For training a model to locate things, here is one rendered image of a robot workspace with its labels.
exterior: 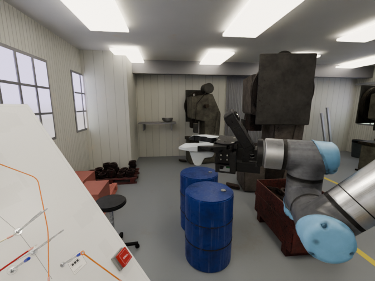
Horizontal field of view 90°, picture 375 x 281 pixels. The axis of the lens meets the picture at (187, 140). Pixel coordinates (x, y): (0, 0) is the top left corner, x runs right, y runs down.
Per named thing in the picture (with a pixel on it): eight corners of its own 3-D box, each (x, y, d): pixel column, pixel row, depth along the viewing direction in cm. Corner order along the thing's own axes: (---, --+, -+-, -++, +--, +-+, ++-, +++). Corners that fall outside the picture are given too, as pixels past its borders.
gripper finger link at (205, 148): (197, 154, 46) (234, 152, 46) (197, 148, 46) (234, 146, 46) (196, 147, 51) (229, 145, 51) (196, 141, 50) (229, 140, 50)
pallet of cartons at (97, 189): (77, 190, 378) (75, 170, 370) (119, 189, 387) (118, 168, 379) (39, 228, 262) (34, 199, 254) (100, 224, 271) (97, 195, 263)
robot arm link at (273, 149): (284, 144, 42) (280, 134, 49) (263, 143, 43) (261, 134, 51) (281, 174, 44) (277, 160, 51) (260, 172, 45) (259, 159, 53)
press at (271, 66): (237, 204, 326) (245, 39, 279) (219, 177, 448) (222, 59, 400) (312, 200, 339) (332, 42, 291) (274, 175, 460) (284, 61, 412)
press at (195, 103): (212, 156, 640) (215, 86, 598) (221, 165, 538) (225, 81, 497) (177, 157, 626) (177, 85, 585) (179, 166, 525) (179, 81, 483)
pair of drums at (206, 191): (225, 215, 294) (226, 166, 279) (234, 276, 188) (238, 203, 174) (182, 212, 301) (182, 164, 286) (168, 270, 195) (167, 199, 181)
